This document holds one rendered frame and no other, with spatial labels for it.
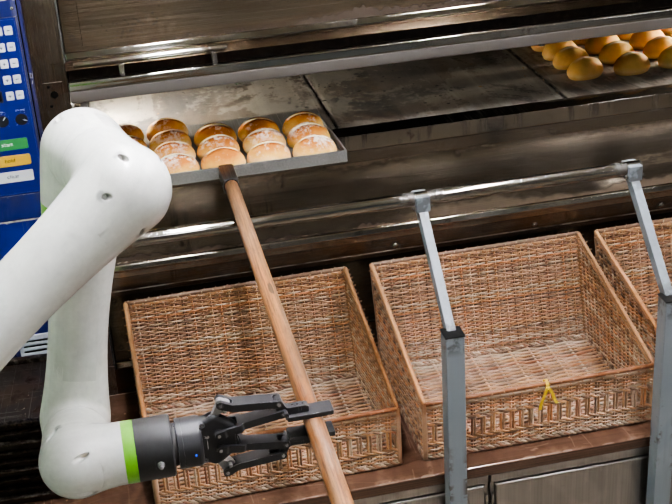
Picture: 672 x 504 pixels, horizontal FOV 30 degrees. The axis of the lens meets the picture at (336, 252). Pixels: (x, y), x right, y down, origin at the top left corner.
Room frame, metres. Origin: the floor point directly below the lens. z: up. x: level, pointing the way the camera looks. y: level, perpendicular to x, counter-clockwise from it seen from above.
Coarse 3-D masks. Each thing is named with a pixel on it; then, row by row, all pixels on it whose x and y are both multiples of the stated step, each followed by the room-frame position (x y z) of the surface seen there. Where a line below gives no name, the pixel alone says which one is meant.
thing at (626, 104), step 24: (600, 96) 2.93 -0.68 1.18; (624, 96) 2.92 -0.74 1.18; (648, 96) 2.91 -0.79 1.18; (408, 120) 2.85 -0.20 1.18; (432, 120) 2.84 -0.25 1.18; (456, 120) 2.83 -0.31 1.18; (480, 120) 2.84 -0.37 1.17; (504, 120) 2.85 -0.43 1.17; (528, 120) 2.86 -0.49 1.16; (552, 120) 2.87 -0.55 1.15; (360, 144) 2.78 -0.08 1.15; (384, 144) 2.79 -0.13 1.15
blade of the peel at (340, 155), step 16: (288, 112) 2.96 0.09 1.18; (192, 128) 2.89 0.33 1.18; (192, 144) 2.78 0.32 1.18; (240, 144) 2.76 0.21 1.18; (336, 144) 2.72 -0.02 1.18; (272, 160) 2.59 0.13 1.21; (288, 160) 2.60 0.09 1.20; (304, 160) 2.60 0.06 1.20; (320, 160) 2.61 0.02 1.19; (336, 160) 2.62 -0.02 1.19; (176, 176) 2.55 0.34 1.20; (192, 176) 2.56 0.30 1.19; (208, 176) 2.56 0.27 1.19
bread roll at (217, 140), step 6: (210, 138) 2.68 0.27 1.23; (216, 138) 2.68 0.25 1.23; (222, 138) 2.68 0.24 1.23; (228, 138) 2.68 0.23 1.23; (204, 144) 2.67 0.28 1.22; (210, 144) 2.67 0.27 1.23; (216, 144) 2.67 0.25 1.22; (222, 144) 2.67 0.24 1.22; (228, 144) 2.67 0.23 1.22; (234, 144) 2.68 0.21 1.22; (198, 150) 2.67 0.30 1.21; (204, 150) 2.66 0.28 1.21; (198, 156) 2.67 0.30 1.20
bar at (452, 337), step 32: (416, 192) 2.43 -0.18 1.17; (448, 192) 2.44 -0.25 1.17; (480, 192) 2.44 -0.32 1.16; (640, 192) 2.48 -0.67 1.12; (192, 224) 2.35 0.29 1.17; (224, 224) 2.35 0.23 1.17; (256, 224) 2.36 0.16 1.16; (288, 224) 2.38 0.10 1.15; (640, 224) 2.44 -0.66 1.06; (448, 320) 2.24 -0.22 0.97; (448, 352) 2.20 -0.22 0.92; (448, 384) 2.20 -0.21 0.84; (448, 416) 2.20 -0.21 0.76; (448, 448) 2.20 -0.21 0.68; (448, 480) 2.20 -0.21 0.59
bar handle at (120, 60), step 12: (192, 48) 2.62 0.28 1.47; (204, 48) 2.62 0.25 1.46; (216, 48) 2.63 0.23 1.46; (84, 60) 2.58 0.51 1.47; (96, 60) 2.58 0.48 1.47; (108, 60) 2.58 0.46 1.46; (120, 60) 2.59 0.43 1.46; (132, 60) 2.59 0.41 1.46; (144, 60) 2.60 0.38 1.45; (216, 60) 2.62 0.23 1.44; (120, 72) 2.58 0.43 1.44
